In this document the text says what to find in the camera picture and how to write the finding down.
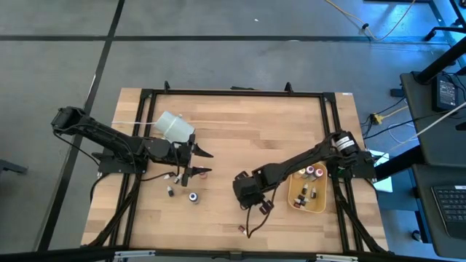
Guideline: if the black keyboard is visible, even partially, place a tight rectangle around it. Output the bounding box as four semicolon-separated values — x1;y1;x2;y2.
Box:
430;184;466;239

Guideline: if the white cable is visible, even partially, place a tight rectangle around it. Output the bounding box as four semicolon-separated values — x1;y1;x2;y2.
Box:
409;101;466;141

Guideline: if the black floor object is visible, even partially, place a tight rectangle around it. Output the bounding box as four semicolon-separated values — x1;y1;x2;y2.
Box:
0;159;28;175

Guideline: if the black crossbar with silver brackets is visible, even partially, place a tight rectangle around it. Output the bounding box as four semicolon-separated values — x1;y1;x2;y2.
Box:
0;246;466;262

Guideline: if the black desk leg bar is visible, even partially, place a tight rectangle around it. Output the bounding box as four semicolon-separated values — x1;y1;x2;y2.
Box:
374;144;427;182

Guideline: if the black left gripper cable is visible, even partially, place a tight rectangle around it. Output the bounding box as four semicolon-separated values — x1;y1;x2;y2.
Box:
140;143;183;182

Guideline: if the black table frame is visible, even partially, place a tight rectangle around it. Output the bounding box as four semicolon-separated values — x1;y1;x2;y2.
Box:
82;80;389;255

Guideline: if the black office chair base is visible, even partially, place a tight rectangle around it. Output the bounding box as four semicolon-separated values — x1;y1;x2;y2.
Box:
424;14;466;41

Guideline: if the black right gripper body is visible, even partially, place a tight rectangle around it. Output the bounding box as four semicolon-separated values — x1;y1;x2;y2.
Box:
234;174;266;209

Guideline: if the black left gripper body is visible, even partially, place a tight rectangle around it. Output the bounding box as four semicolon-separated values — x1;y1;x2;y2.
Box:
169;133;197;171

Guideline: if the yellow floor cable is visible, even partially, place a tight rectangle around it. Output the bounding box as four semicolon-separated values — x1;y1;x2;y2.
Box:
325;0;416;41

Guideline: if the white paper sheet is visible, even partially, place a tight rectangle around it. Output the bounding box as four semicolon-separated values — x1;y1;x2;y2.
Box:
373;150;394;193

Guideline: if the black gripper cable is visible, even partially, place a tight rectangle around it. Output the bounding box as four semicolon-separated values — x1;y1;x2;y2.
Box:
244;185;278;239
140;143;183;182

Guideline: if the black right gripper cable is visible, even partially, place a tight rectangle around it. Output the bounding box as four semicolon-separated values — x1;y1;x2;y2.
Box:
244;185;278;239

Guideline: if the black power adapter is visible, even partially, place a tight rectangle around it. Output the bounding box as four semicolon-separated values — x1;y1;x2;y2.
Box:
431;74;459;113

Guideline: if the yellow plastic basket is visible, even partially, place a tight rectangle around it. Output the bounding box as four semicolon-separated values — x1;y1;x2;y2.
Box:
287;162;328;214

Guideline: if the black diagonal pole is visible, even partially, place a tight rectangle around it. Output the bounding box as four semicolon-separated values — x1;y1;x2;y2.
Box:
414;46;466;85

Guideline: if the dark grey keyboard desk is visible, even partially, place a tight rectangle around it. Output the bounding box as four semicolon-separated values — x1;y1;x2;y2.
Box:
411;163;466;260

